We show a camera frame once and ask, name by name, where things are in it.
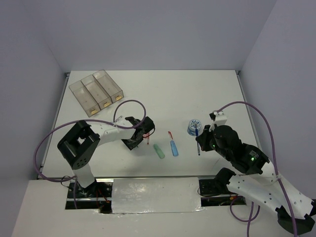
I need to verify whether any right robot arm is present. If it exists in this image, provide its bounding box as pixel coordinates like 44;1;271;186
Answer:
196;125;316;235

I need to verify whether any silver tape sheet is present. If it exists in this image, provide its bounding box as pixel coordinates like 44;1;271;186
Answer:
112;177;202;214

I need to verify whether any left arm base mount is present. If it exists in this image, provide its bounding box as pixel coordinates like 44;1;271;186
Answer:
63;181;113;214

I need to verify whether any green correction tape case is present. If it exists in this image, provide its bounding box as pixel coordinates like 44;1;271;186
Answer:
153;144;165;159

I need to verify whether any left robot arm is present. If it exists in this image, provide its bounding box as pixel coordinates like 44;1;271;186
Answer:
57;116;155;197

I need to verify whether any clear three-compartment organizer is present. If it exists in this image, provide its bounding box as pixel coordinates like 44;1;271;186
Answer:
69;70;124;117

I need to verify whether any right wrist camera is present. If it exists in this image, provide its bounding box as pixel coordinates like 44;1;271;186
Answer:
209;111;227;126

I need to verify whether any blue gel pen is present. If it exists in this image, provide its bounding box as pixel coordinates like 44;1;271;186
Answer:
195;124;201;157

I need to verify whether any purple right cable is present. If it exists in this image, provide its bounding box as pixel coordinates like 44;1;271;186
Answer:
213;101;298;237

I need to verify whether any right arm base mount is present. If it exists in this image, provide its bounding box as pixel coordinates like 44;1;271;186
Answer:
197;168;238;207

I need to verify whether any blue correction tape case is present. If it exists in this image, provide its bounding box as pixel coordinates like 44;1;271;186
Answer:
170;140;179;157

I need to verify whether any blue ink jar right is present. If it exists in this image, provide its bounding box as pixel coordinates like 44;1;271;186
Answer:
187;119;201;136

